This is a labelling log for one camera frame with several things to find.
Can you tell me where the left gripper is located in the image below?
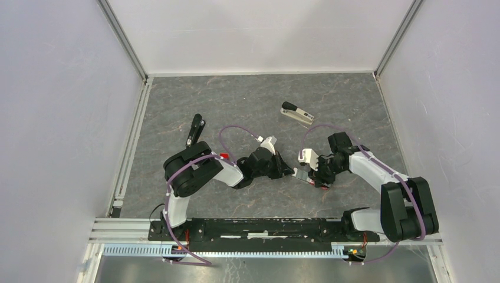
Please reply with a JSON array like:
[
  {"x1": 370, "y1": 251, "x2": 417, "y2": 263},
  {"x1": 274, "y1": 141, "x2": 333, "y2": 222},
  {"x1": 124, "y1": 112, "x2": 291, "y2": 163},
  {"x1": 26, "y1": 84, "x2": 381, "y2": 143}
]
[{"x1": 252, "y1": 151, "x2": 295, "y2": 180}]

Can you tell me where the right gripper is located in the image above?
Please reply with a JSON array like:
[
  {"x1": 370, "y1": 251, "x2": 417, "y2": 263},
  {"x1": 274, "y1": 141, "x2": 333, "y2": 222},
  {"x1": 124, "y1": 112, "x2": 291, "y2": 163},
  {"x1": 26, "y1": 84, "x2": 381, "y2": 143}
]
[{"x1": 308, "y1": 155, "x2": 345, "y2": 189}]

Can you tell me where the red white staple box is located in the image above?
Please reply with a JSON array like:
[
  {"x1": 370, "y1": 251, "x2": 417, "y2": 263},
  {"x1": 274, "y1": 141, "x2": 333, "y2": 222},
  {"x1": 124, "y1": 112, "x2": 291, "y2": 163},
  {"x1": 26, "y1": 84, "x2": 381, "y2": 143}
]
[{"x1": 307, "y1": 177, "x2": 330, "y2": 190}]

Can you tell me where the staple tray box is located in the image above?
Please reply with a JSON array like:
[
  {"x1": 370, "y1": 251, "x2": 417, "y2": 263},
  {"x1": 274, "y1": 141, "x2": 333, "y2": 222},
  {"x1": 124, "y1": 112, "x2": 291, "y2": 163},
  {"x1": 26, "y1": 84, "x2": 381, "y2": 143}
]
[{"x1": 292, "y1": 168, "x2": 311, "y2": 182}]

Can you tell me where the black stapler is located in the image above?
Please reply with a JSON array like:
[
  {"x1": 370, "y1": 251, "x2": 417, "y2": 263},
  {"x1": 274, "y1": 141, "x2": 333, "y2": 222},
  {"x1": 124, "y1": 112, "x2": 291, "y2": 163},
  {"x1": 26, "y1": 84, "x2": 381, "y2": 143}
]
[{"x1": 185, "y1": 113, "x2": 206, "y2": 148}]

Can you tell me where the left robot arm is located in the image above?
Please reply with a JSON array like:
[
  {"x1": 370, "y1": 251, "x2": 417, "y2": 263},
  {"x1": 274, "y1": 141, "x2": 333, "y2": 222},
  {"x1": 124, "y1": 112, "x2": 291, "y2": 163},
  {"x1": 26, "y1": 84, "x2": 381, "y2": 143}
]
[{"x1": 162, "y1": 139, "x2": 294, "y2": 241}]

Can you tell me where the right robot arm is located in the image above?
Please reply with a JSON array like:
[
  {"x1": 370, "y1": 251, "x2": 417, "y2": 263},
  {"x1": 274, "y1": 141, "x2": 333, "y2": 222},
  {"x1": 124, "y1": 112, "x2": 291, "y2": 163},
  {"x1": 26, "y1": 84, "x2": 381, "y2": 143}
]
[{"x1": 299, "y1": 132, "x2": 439, "y2": 242}]

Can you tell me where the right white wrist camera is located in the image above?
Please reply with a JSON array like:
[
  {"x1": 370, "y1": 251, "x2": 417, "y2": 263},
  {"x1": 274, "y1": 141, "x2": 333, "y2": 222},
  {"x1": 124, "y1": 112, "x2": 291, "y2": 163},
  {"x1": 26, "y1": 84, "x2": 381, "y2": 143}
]
[{"x1": 298, "y1": 149, "x2": 319, "y2": 171}]

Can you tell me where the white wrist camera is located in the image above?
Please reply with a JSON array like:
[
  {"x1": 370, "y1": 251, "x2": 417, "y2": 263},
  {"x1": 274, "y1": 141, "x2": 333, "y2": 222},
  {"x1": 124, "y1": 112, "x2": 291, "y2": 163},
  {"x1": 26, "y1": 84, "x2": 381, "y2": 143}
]
[
  {"x1": 298, "y1": 149, "x2": 319, "y2": 171},
  {"x1": 256, "y1": 136, "x2": 277, "y2": 155}
]

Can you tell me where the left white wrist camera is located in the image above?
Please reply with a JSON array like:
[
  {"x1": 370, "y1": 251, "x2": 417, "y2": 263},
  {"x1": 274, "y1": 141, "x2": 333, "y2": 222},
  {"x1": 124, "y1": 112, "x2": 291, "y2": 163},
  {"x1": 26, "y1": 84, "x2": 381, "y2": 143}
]
[{"x1": 256, "y1": 136, "x2": 277, "y2": 155}]

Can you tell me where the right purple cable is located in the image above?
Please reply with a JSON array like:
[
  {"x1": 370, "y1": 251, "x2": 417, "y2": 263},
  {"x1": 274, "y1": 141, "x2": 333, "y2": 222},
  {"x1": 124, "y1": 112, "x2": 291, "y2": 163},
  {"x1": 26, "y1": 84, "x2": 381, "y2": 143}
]
[{"x1": 298, "y1": 124, "x2": 427, "y2": 266}]

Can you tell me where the purple cable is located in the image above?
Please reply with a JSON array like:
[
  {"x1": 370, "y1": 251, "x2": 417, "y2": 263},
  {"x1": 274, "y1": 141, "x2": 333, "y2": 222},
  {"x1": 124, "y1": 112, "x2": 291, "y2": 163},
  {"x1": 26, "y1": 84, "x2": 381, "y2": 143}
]
[
  {"x1": 298, "y1": 124, "x2": 427, "y2": 266},
  {"x1": 163, "y1": 124, "x2": 263, "y2": 267}
]

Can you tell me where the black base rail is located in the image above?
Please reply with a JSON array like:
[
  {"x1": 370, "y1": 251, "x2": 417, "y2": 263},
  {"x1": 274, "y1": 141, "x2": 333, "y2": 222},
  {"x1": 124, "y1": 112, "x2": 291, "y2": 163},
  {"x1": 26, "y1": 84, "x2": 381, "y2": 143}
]
[{"x1": 148, "y1": 218, "x2": 380, "y2": 252}]

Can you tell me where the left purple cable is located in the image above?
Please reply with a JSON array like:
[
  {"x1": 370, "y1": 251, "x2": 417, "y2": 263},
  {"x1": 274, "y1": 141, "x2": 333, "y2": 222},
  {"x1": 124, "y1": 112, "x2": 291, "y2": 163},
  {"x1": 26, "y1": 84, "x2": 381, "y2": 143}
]
[{"x1": 163, "y1": 124, "x2": 263, "y2": 267}]

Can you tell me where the white cable duct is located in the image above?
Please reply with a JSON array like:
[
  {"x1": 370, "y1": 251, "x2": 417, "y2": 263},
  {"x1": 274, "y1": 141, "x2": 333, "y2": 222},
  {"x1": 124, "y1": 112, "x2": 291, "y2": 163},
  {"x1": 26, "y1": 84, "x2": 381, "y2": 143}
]
[{"x1": 103, "y1": 243, "x2": 348, "y2": 259}]

